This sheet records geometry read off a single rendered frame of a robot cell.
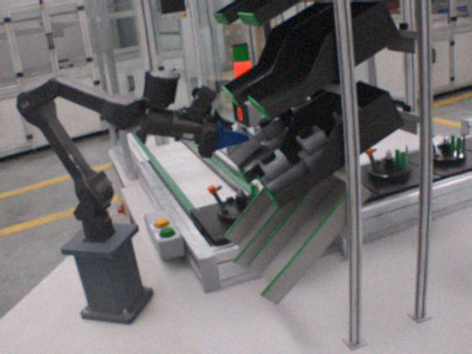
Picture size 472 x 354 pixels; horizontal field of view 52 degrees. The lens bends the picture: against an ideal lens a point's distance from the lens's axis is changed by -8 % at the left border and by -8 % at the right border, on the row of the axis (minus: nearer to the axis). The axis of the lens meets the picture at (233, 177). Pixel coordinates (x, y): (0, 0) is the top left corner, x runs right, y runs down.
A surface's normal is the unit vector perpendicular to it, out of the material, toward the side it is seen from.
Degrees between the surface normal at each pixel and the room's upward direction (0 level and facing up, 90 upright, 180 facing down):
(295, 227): 90
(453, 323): 0
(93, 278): 90
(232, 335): 0
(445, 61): 90
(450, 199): 90
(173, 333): 0
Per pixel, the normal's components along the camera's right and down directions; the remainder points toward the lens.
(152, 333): -0.12, -0.93
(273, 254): 0.17, 0.33
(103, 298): -0.27, 0.36
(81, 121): 0.48, 0.25
